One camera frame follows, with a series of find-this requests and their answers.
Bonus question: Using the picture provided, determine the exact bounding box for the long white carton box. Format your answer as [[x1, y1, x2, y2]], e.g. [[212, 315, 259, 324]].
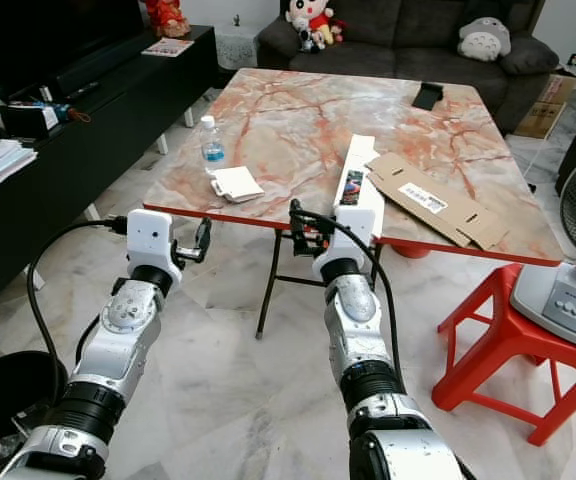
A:
[[339, 134, 380, 211]]

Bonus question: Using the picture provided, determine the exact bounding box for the clear plastic water bottle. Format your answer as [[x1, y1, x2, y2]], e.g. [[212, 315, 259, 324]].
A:
[[200, 114, 227, 177]]

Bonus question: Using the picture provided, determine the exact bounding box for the marble-print folding table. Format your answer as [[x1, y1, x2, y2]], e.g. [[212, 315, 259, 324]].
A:
[[142, 67, 567, 342]]

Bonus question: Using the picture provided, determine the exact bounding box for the flat brown cardboard sheet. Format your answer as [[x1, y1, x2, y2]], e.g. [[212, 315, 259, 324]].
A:
[[365, 151, 512, 252]]

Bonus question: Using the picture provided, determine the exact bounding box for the long black TV cabinet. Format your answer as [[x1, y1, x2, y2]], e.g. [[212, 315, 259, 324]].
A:
[[0, 24, 220, 323]]

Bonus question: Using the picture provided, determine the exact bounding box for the small white side table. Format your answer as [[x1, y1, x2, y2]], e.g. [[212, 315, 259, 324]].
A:
[[215, 24, 260, 72]]

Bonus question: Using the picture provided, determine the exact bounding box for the red white magazine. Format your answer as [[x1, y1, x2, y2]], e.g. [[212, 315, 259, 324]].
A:
[[142, 37, 197, 58]]

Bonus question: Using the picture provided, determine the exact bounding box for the black soundbar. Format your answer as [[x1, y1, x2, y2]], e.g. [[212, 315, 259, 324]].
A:
[[53, 34, 160, 100]]

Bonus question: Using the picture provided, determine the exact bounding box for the red plastic stool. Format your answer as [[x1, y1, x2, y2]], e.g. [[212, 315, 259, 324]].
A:
[[432, 261, 576, 447]]

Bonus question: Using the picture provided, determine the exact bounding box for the cartoon boy plush doll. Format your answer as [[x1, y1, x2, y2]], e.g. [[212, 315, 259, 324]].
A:
[[284, 0, 341, 54]]

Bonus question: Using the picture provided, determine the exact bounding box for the small black box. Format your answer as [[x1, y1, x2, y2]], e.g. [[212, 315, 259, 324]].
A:
[[0, 102, 60, 140]]

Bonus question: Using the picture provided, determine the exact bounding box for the stack of white papers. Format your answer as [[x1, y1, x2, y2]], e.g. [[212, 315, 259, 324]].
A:
[[0, 139, 40, 192]]

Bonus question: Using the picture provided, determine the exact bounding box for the dark grey sofa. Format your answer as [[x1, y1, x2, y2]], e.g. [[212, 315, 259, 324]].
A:
[[255, 0, 562, 103]]

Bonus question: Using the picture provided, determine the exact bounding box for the red festive figurine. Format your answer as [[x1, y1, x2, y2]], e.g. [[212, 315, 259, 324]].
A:
[[142, 0, 192, 40]]

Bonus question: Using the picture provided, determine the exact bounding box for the black television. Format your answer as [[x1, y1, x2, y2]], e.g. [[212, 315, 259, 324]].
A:
[[0, 0, 152, 98]]

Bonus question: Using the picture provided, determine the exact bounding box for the white grey electric fan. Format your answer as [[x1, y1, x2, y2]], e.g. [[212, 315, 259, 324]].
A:
[[510, 134, 576, 355]]

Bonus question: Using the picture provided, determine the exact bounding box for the grey Totoro plush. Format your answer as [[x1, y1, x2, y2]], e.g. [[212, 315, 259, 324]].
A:
[[457, 16, 514, 64]]

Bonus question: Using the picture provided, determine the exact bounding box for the brown cardboard carton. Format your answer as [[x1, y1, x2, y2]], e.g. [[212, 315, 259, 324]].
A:
[[514, 67, 576, 140]]

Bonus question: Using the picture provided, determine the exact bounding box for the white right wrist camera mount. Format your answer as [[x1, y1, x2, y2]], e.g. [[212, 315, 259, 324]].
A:
[[313, 205, 385, 279]]

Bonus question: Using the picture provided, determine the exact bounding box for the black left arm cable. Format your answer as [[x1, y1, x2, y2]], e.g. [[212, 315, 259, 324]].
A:
[[25, 217, 131, 403]]

